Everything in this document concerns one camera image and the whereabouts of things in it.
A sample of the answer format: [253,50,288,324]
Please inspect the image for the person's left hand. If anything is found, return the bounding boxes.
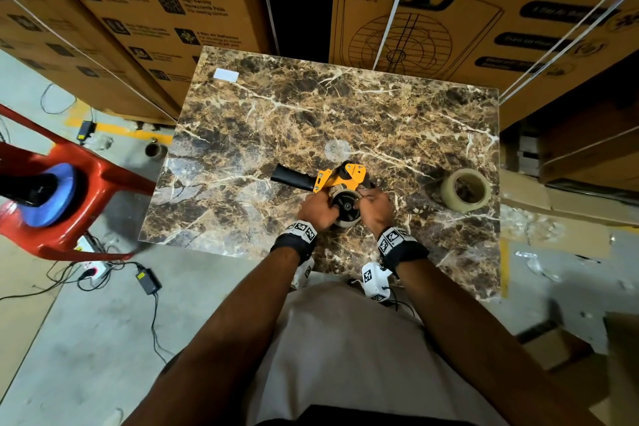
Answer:
[297,190,340,233]

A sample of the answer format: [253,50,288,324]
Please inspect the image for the person's right hand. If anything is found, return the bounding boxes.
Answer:
[357,187,396,240]

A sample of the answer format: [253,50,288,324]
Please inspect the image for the white tape core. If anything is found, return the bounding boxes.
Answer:
[329,188,363,228]

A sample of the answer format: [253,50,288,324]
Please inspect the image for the yellow black tape dispenser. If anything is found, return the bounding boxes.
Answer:
[270,160,375,228]

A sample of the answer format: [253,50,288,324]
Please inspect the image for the clear tape roll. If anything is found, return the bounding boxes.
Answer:
[439,168,493,214]

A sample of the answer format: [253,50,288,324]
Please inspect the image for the person's left forearm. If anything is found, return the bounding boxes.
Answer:
[122,246,300,426]

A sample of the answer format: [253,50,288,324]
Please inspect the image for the person's right forearm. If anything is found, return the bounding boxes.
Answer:
[397,258,605,426]

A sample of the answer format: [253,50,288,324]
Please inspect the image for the person's grey shirt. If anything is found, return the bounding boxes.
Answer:
[244,280,510,426]

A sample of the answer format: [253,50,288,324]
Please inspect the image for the flat cardboard sheet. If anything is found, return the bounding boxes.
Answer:
[499,168,639,260]

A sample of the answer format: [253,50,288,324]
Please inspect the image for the black left wristband with markers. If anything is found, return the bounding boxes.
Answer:
[270,220,318,266]

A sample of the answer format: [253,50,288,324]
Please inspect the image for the black wristband with markers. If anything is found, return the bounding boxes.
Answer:
[375,226,430,276]
[270,220,318,266]

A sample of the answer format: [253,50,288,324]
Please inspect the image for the black right wristband with markers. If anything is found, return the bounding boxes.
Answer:
[375,226,430,276]

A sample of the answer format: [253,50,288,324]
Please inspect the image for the small round cup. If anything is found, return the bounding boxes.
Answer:
[144,137,168,161]

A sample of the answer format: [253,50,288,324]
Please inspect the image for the black label appliance carton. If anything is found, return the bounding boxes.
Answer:
[25,0,273,117]

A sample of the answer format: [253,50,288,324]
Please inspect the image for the red plastic chair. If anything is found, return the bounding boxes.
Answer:
[0,103,156,262]

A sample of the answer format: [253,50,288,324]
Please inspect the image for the white power strip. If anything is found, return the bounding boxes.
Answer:
[75,236,113,282]

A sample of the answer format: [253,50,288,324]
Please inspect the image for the black cylinder device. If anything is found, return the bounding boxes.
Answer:
[0,173,60,207]

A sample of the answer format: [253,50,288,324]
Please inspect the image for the printed appliance carton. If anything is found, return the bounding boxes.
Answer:
[0,0,176,124]

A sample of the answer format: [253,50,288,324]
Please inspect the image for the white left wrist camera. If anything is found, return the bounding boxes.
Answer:
[291,256,316,290]

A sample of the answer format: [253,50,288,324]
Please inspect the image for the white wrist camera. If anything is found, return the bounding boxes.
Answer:
[360,262,395,303]
[291,256,316,290]

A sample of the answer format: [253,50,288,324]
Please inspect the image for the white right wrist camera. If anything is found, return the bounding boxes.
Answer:
[360,262,395,303]

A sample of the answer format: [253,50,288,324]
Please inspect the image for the white packing strap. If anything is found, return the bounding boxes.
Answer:
[371,0,420,72]

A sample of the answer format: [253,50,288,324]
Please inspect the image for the strapped brown carton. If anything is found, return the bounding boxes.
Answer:
[536,91,639,192]

